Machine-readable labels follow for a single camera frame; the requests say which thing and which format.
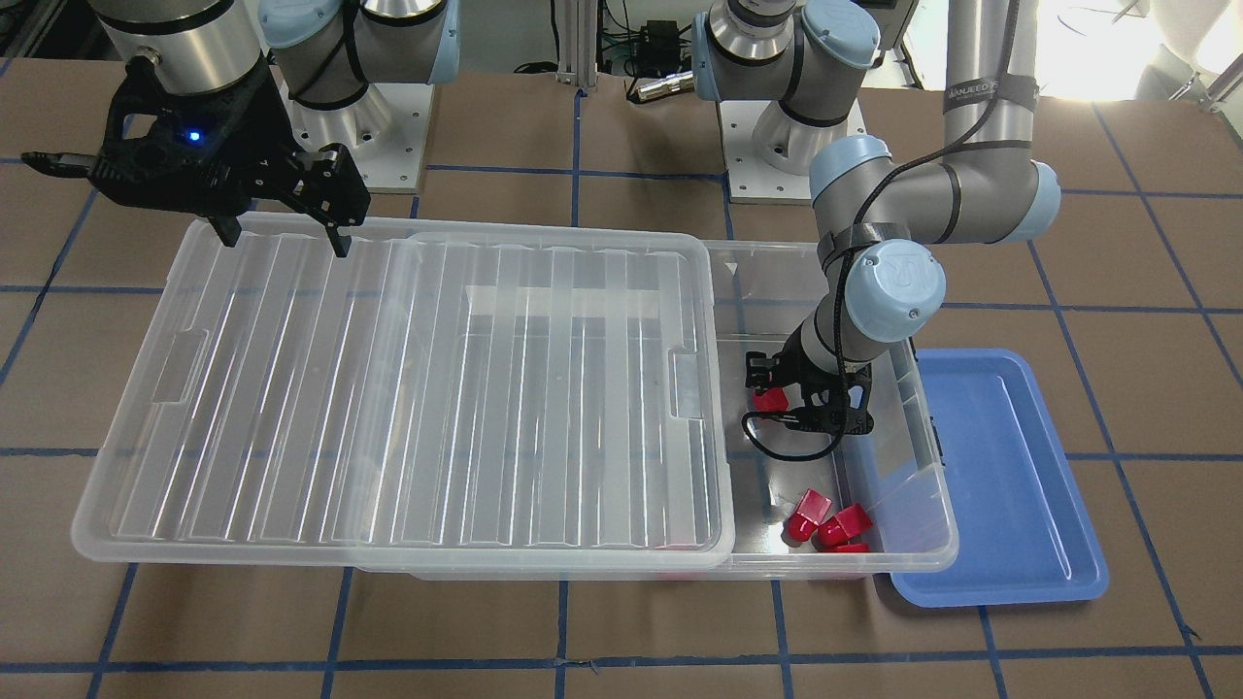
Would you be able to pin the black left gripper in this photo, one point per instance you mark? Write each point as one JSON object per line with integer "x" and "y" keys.
{"x": 808, "y": 364}

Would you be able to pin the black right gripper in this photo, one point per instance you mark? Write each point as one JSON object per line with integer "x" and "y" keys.
{"x": 260, "y": 146}

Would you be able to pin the clear plastic box lid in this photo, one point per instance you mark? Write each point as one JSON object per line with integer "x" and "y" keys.
{"x": 232, "y": 442}

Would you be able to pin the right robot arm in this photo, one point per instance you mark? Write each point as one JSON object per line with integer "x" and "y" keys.
{"x": 323, "y": 55}

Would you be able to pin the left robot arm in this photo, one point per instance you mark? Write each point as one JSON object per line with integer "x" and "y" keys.
{"x": 878, "y": 218}

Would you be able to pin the clear plastic storage box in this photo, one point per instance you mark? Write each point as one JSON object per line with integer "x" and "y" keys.
{"x": 855, "y": 466}

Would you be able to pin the blue plastic tray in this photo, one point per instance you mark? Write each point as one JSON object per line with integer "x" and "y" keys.
{"x": 1025, "y": 535}

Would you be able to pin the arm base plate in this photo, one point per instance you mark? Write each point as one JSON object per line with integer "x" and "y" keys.
{"x": 386, "y": 131}
{"x": 768, "y": 157}

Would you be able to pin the aluminium frame post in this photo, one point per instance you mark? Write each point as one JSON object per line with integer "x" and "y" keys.
{"x": 577, "y": 29}

